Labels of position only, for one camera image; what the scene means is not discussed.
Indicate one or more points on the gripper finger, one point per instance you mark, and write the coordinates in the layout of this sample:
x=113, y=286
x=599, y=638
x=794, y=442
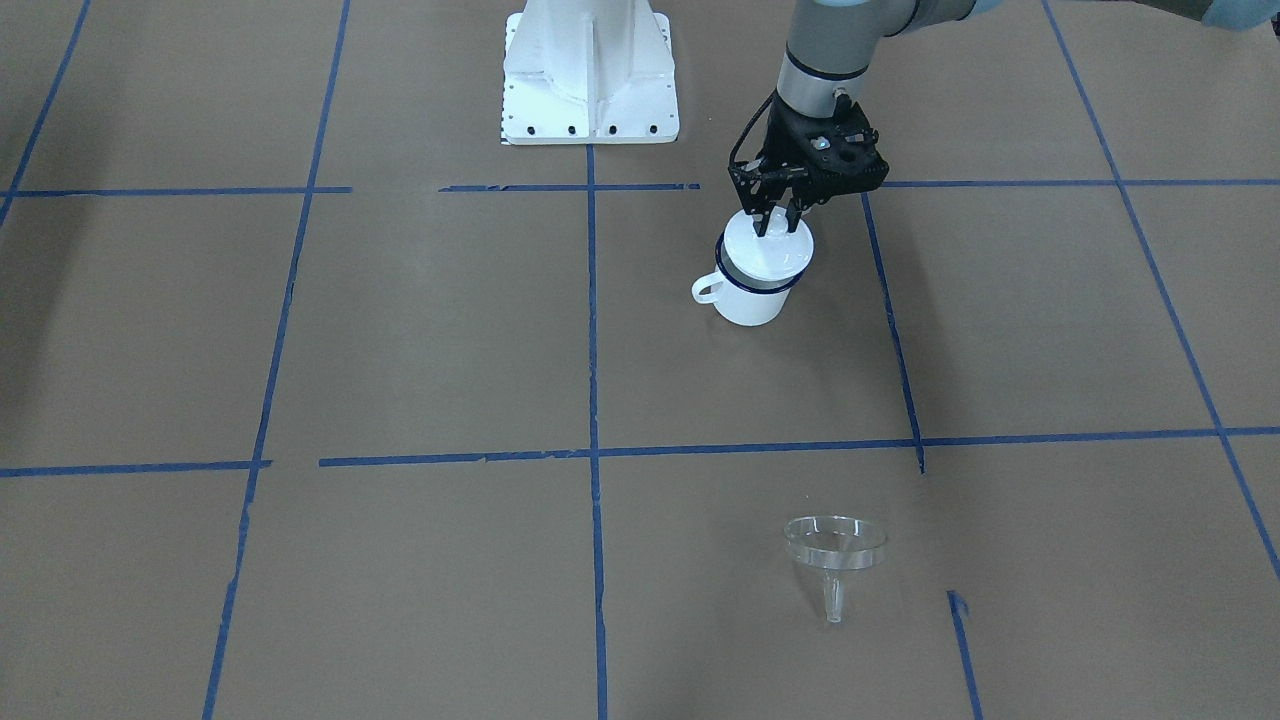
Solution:
x=793, y=213
x=761, y=216

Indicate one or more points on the white cup lid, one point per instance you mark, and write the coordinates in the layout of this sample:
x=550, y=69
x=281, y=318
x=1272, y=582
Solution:
x=777, y=255

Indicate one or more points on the white enamel cup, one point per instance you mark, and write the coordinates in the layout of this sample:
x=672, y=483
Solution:
x=739, y=298

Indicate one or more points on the white pedestal column base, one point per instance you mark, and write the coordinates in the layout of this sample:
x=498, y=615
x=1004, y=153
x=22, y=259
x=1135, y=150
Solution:
x=579, y=72

